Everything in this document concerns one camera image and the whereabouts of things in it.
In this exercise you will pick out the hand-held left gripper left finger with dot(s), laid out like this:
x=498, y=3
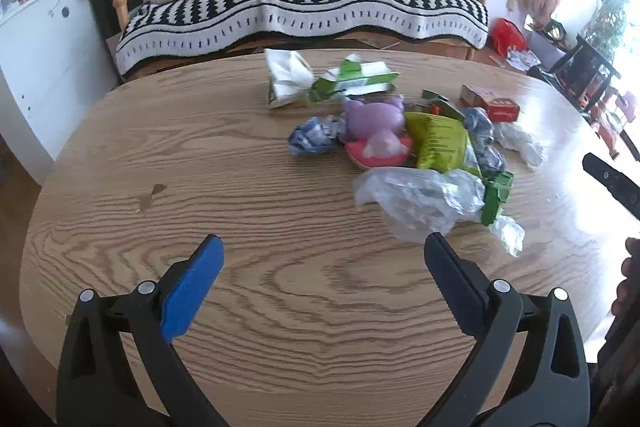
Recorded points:
x=192, y=292

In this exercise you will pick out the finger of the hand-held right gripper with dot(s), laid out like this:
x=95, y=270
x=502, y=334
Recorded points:
x=612, y=182

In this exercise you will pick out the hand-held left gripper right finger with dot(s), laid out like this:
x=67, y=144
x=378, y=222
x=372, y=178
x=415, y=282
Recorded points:
x=457, y=289

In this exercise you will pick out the clear plastic scrap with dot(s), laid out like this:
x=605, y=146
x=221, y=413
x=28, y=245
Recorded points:
x=510, y=234

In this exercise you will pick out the small green carton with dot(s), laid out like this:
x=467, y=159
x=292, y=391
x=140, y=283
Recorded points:
x=496, y=199

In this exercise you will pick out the white plastic wrap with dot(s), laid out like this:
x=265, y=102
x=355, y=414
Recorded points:
x=520, y=142

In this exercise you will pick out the clear plastic bag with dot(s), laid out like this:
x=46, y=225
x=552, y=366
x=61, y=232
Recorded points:
x=415, y=197

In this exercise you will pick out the blue and white wrapper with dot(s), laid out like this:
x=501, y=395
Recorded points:
x=479, y=124
x=492, y=159
x=315, y=137

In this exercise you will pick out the red and brown box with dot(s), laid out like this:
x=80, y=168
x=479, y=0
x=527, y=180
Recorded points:
x=492, y=102

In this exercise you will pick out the yellow-green snack bag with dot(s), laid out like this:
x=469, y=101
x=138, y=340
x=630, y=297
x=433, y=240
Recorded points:
x=440, y=142

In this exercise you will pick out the pink round toy base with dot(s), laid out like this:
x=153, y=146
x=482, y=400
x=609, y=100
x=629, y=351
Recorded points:
x=385, y=159

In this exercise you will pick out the purple bear toy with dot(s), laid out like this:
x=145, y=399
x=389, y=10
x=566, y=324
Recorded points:
x=372, y=122

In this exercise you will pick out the dark green wrapper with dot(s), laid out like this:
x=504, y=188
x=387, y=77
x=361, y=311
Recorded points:
x=442, y=102

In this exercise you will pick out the green and white wrapper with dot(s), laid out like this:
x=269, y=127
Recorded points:
x=360, y=77

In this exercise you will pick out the white plastic packet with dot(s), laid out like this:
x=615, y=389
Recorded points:
x=287, y=74

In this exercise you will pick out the person's right hand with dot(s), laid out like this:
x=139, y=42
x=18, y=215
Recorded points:
x=627, y=277

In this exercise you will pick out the red tricycle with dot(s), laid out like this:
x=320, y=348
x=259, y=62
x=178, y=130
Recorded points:
x=612, y=117

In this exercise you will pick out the black wooden stand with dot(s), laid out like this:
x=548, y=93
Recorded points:
x=587, y=62

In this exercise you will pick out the scattered paper litter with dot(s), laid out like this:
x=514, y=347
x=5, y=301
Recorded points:
x=522, y=59

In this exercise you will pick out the green potted plant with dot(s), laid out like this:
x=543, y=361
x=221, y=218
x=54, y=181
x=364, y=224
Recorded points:
x=610, y=24

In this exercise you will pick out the red plastic bag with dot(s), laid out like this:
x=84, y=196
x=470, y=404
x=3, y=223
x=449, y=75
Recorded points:
x=507, y=37

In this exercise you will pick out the white cabinet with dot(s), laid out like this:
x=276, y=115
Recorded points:
x=45, y=72

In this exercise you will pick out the black side cabinet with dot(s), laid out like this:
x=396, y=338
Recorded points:
x=107, y=7

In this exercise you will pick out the small wall-hung object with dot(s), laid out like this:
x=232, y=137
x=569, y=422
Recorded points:
x=512, y=2

